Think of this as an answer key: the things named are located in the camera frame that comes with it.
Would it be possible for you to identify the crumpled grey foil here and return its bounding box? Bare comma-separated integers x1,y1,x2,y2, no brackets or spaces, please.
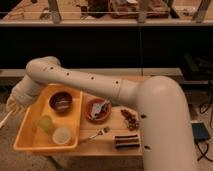
91,100,109,119

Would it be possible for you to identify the striped folded cloth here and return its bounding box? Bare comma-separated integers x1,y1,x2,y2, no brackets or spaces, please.
114,134,140,149

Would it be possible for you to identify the brown dried twig bunch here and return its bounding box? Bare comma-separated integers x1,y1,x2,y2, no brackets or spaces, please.
121,109,139,131

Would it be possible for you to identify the metal fork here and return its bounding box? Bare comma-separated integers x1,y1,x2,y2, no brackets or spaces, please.
79,127,110,144

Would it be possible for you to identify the wooden table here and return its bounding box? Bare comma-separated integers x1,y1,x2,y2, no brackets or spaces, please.
41,93,142,156

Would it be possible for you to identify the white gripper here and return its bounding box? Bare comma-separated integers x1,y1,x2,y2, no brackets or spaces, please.
6,75,42,114

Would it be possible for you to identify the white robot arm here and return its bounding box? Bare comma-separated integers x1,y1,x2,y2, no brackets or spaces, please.
7,56,199,171

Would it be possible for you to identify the green plastic cup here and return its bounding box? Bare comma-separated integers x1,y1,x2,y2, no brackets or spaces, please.
38,115,53,132

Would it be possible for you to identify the white plastic cup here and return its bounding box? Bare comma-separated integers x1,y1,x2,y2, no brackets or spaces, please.
52,127,72,145

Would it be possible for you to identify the dark brown bowl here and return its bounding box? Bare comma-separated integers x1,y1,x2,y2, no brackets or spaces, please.
49,92,72,113

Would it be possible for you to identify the dark power adapter box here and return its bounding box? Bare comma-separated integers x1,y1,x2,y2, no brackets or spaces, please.
192,122,211,141

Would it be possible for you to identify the orange clay plate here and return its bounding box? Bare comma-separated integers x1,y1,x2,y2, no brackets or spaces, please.
84,98,112,124

